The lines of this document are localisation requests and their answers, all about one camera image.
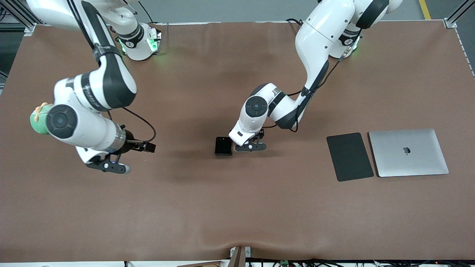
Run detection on black phone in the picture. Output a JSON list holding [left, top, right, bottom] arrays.
[[214, 136, 233, 156]]

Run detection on dark grey mouse pad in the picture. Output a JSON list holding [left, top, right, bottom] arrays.
[[326, 132, 374, 182]]

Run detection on brown table cover mat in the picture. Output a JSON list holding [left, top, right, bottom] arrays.
[[0, 20, 475, 262]]

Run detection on green dinosaur plush toy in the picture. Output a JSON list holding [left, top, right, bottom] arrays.
[[30, 102, 53, 135]]

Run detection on silver closed laptop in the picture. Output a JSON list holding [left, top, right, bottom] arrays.
[[368, 128, 449, 178]]

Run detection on metal table edge bracket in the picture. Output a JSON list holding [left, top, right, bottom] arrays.
[[230, 246, 252, 267]]

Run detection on black right arm base cable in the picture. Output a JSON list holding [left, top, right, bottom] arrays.
[[139, 0, 168, 37]]

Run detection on aluminium frame profile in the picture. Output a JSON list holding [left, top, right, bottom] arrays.
[[443, 0, 475, 29], [0, 0, 36, 36]]

